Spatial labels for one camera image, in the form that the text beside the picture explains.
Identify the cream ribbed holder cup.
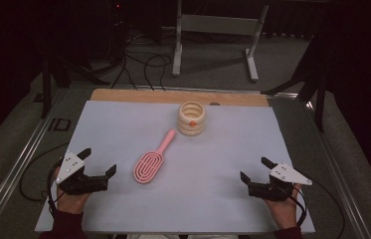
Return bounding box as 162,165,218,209
177,101,206,137

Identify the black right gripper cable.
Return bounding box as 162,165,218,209
288,185,308,227

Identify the black looped floor cable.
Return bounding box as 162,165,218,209
124,51,173,92

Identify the pink hairbrush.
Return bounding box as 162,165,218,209
133,128,177,185

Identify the black floor bracket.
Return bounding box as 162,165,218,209
47,118,72,132

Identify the person's left hand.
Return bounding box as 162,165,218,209
55,186,92,215

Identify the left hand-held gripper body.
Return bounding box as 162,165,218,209
56,150,109,196

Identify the grey metal stand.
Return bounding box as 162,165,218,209
171,0,270,83

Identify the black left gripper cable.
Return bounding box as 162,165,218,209
47,158,66,217

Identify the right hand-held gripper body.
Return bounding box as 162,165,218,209
248,161,313,202

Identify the black tripod stand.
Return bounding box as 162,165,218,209
261,33,327,133
39,49,111,120

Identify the metal floor rail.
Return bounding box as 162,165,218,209
305,99,371,239
0,89,69,239

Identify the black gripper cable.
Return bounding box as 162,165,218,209
47,158,66,217
288,185,308,227

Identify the black thin floor cable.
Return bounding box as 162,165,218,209
110,49,138,91

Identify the dark equipment with red light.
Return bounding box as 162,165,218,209
70,0,131,68

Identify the pale grey table mat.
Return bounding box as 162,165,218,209
34,100,316,234

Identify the person's right hand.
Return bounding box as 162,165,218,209
266,185,302,230

